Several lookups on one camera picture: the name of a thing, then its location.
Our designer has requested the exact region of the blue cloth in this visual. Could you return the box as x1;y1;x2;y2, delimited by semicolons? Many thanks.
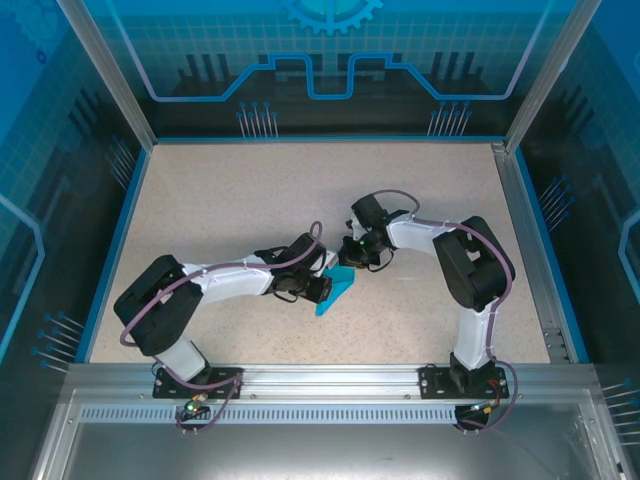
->
313;264;357;319

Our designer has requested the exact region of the aluminium mounting rail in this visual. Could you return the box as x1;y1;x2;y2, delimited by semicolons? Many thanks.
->
67;362;599;401

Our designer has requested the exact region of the slotted aluminium cable duct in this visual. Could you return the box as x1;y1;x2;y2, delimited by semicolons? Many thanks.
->
79;405;586;425

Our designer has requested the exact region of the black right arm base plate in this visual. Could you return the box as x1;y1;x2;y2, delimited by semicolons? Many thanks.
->
418;364;507;400

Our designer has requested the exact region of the metal sheet frame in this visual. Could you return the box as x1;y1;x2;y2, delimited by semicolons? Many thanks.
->
29;389;631;480

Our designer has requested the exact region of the aluminium side rail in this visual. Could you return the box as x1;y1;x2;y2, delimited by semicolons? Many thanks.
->
490;141;574;365

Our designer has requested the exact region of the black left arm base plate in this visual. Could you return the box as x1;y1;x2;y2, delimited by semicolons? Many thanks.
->
152;367;245;400

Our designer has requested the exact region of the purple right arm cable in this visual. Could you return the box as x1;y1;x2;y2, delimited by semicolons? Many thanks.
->
372;188;519;432

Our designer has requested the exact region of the aluminium frame post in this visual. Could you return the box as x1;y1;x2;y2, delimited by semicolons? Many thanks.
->
503;0;605;152
54;0;157;151

